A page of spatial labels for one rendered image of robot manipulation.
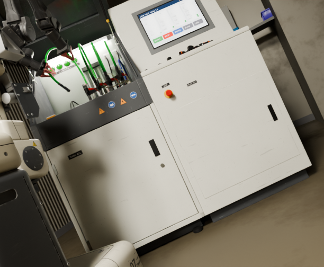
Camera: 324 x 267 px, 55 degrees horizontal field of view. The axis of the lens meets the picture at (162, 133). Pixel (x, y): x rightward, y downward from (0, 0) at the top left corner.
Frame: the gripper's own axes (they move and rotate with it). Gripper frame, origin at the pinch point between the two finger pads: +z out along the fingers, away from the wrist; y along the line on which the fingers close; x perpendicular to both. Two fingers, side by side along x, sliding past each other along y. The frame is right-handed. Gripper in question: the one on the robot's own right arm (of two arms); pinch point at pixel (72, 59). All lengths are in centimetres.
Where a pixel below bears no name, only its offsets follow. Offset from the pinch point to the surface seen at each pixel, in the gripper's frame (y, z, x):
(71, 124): -23.8, 22.3, 16.9
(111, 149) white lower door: -38, 41, 3
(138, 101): -20.1, 32.3, -22.4
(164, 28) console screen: 35, 29, -52
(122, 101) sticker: -18.6, 27.9, -14.2
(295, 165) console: -60, 94, -88
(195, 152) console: -46, 63, -39
